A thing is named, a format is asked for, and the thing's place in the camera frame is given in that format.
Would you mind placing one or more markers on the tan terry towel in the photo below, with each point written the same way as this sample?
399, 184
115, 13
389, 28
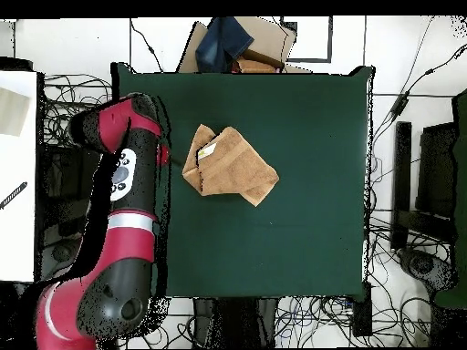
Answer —
233, 167

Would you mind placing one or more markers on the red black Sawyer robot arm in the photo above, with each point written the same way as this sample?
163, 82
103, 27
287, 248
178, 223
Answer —
142, 175

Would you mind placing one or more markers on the black flat panel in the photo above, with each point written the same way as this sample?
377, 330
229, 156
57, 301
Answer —
436, 171

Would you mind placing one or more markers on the black equipment rack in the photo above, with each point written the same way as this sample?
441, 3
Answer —
60, 182

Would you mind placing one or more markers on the blue denim jeans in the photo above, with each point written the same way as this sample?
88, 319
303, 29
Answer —
219, 43

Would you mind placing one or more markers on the folded orange-brown cloth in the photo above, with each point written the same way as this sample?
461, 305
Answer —
255, 66

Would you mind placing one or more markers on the dark green table cloth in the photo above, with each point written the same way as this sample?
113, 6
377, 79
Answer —
310, 146

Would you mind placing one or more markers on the black striped tool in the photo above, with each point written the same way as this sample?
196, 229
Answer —
14, 194

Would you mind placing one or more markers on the brown cardboard box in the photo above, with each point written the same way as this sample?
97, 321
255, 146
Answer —
268, 36

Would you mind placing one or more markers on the beige paper sheet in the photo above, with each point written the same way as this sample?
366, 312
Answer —
12, 109

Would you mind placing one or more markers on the white desk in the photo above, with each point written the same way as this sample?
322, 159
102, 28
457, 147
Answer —
18, 237

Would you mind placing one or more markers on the black upright bar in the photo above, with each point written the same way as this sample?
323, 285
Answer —
401, 182

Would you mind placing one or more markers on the black power strip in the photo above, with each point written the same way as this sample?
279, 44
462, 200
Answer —
362, 313

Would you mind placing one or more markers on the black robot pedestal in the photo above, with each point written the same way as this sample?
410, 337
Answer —
237, 321

